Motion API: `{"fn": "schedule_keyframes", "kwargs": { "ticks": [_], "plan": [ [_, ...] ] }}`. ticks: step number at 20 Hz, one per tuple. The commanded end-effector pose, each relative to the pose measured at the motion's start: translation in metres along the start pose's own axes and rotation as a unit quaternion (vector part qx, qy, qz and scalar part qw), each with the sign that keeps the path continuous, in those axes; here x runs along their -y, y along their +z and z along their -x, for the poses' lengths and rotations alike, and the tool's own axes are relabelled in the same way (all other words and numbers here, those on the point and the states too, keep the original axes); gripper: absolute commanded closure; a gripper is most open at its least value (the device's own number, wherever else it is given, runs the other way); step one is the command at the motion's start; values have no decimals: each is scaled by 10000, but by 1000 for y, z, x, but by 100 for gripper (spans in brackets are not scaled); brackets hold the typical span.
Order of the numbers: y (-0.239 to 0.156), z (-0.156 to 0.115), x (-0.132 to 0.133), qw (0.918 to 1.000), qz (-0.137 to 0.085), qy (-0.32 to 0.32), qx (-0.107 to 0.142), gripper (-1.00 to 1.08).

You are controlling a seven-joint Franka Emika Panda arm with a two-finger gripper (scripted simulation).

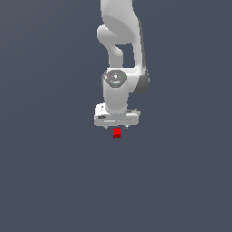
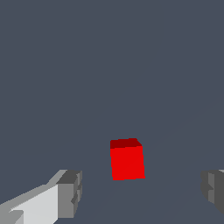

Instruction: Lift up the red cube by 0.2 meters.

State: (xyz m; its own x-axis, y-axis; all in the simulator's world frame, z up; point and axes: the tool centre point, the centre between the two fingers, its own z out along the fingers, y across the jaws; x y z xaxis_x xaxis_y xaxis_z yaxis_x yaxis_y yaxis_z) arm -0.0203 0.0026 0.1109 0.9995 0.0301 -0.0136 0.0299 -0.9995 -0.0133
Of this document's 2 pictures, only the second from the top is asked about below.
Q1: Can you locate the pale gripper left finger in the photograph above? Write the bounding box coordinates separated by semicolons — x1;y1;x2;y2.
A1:
0;169;83;224

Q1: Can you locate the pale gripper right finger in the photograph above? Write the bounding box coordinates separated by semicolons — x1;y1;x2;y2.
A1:
199;168;224;217

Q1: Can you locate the red cube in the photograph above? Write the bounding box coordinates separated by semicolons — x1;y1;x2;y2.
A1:
109;137;146;181

